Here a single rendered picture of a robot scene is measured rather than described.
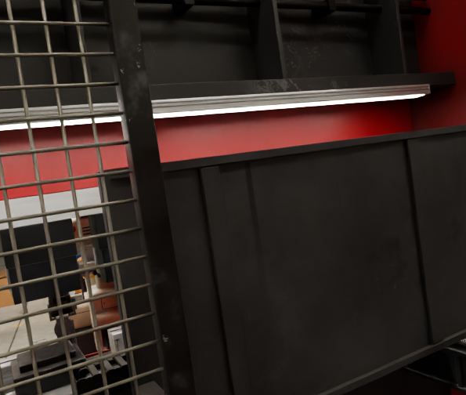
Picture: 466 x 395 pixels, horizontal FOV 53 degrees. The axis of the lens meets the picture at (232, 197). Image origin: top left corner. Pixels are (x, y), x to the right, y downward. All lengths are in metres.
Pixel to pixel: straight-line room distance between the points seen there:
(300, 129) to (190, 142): 0.35
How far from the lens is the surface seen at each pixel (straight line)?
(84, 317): 2.38
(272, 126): 1.35
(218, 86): 1.08
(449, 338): 1.08
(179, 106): 1.01
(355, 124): 1.54
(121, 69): 0.42
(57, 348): 0.97
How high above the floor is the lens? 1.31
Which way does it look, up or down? 3 degrees down
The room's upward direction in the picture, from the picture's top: 8 degrees counter-clockwise
